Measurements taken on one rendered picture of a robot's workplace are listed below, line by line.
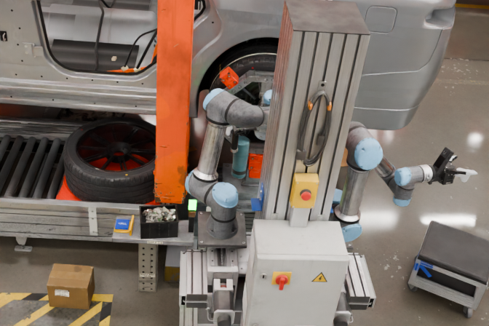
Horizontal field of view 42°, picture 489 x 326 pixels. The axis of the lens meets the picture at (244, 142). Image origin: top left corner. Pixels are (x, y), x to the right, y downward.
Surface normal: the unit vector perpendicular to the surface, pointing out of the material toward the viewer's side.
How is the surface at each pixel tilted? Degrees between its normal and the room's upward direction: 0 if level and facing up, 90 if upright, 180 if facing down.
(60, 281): 0
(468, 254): 0
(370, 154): 82
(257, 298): 90
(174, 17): 90
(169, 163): 90
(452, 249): 0
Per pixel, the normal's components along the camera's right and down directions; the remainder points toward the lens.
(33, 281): 0.09, -0.81
